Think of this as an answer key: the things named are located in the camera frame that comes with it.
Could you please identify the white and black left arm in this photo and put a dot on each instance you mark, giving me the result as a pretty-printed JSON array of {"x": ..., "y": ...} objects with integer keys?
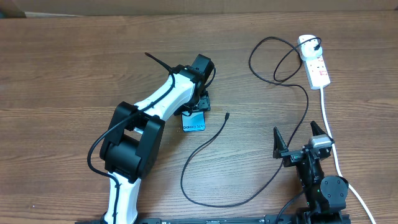
[{"x": 131, "y": 144}]

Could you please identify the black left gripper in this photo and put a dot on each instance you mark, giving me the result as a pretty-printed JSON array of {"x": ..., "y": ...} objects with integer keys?
[{"x": 203, "y": 104}]

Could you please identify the dark Samsung Galaxy smartphone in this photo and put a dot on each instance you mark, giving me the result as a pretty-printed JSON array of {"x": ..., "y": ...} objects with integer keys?
[{"x": 193, "y": 122}]

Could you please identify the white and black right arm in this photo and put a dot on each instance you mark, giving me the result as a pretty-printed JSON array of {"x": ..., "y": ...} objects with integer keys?
[{"x": 325, "y": 195}]

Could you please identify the white power strip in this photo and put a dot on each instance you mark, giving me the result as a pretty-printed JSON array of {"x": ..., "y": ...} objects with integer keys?
[{"x": 317, "y": 73}]

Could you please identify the white USB wall charger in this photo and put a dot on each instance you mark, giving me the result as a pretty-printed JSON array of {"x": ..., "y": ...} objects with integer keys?
[{"x": 310, "y": 47}]

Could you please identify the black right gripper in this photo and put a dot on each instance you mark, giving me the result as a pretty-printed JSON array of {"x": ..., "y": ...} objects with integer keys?
[{"x": 292, "y": 156}]

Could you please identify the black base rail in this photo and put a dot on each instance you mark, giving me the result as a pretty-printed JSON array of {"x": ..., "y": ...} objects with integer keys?
[{"x": 268, "y": 219}]

